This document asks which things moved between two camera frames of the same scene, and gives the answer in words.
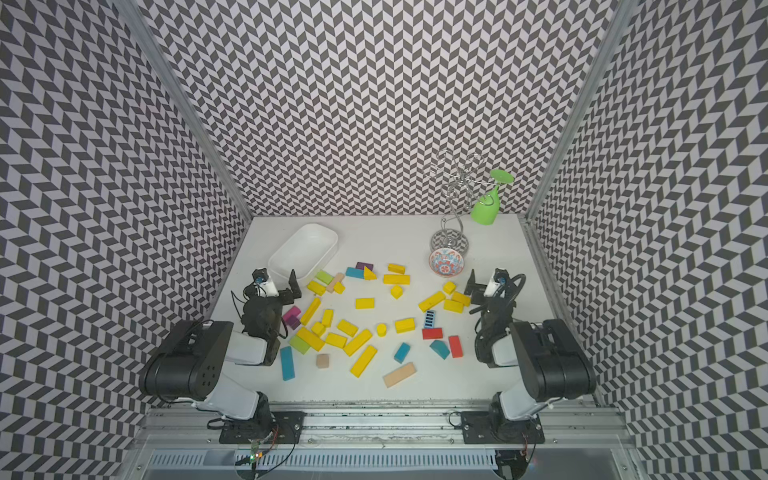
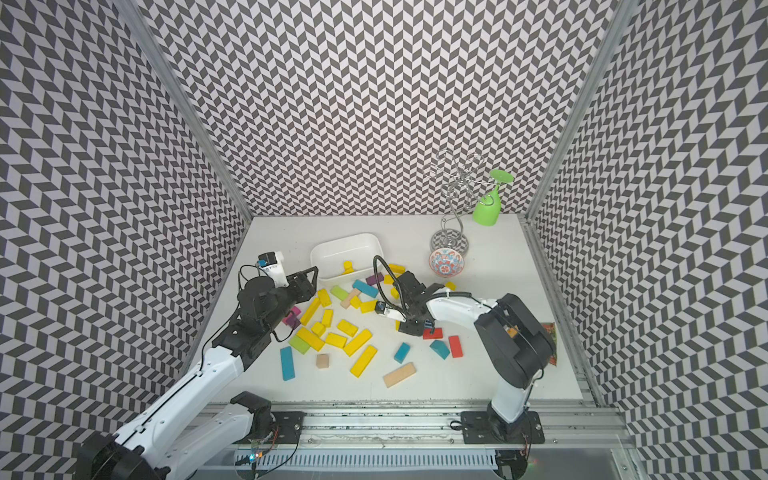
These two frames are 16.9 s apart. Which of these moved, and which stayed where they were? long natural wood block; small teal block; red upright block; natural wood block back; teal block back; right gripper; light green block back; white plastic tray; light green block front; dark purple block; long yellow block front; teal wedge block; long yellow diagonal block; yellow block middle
Moved: natural wood block back; light green block back; white plastic tray; right gripper; teal block back
Stayed: teal wedge block; yellow block middle; dark purple block; long yellow block front; small teal block; long yellow diagonal block; light green block front; red upright block; long natural wood block
